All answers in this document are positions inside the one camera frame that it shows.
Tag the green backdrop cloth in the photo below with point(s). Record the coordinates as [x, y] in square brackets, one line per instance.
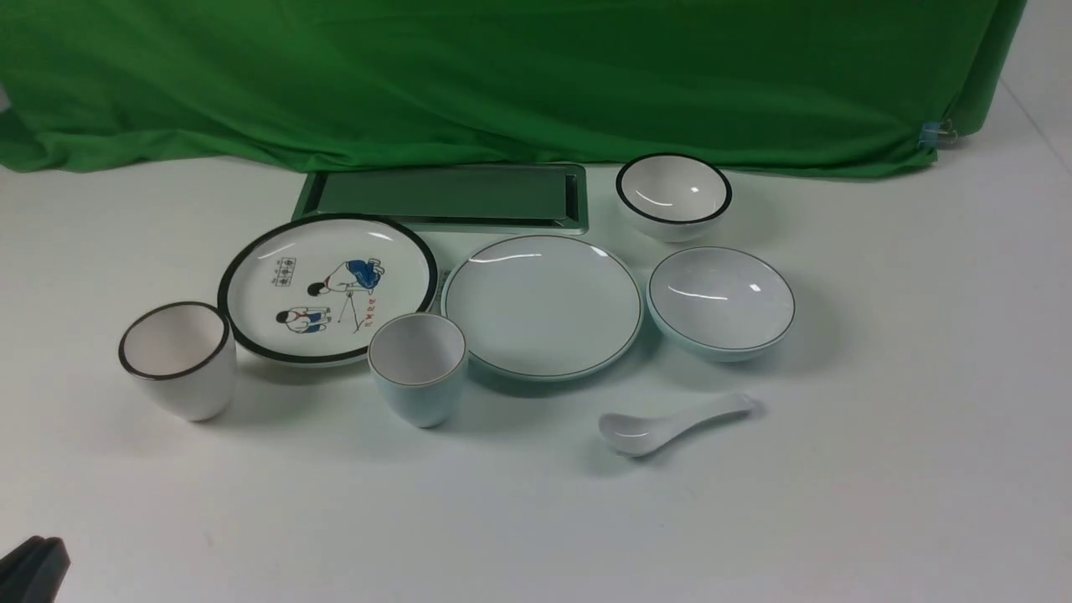
[810, 88]

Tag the metal rectangular tray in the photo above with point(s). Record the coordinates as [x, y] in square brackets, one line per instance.
[495, 198]

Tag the white black-rimmed small bowl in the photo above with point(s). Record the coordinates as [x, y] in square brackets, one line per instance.
[673, 197]

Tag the white black-rimmed cup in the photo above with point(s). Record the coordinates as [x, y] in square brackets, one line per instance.
[184, 355]

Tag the illustrated black-rimmed plate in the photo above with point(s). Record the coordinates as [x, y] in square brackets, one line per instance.
[313, 292]

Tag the pale blue flat plate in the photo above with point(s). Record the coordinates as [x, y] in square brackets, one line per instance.
[544, 308]

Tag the white ceramic spoon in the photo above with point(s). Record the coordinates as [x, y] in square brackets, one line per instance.
[637, 436]

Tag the pale blue cup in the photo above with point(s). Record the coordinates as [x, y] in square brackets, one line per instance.
[420, 362]

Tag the pale blue wide bowl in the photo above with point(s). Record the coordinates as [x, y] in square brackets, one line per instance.
[719, 303]

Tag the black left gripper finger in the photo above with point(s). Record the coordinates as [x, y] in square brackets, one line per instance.
[34, 571]

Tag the blue binder clip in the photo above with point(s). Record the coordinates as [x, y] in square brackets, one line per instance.
[937, 134]

